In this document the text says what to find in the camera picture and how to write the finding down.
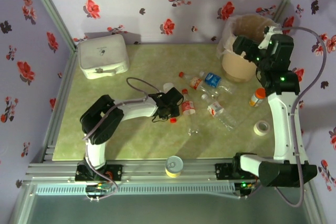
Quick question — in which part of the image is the white tape roll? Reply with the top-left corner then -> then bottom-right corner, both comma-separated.
253,120 -> 271,136

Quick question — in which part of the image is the clear bottle red white label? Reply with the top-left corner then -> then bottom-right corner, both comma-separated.
201,93 -> 237,132

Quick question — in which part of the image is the red cap bottle beige label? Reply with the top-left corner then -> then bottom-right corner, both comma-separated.
178,71 -> 222,99

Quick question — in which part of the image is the white bottle red band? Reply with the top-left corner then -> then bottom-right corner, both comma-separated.
162,82 -> 178,125

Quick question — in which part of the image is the beige waste bin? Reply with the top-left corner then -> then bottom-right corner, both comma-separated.
222,15 -> 283,82

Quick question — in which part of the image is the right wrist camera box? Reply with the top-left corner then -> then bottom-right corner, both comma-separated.
258,25 -> 282,50

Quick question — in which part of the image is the Pocari Sweat bottle blue label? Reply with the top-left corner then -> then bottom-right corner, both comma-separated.
198,70 -> 237,94

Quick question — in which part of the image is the orange cap pill bottle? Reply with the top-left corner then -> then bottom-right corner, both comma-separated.
248,87 -> 267,108

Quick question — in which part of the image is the clear plastic bin liner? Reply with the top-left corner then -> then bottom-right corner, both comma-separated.
216,15 -> 286,57

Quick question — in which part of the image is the green circuit board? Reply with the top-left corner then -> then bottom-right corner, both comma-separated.
235,181 -> 257,191
86,183 -> 112,195

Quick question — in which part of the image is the white zipped case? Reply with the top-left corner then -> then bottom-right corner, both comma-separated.
77,34 -> 130,80

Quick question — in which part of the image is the yellow tin can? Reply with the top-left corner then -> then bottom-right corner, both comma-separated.
164,155 -> 183,178

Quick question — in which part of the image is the white slotted cable duct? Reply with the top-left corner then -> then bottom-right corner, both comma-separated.
35,183 -> 236,196

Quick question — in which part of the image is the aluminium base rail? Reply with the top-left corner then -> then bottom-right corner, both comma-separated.
22,157 -> 314,186

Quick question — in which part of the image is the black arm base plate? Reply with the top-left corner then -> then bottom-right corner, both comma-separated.
75,164 -> 124,183
214,163 -> 264,182

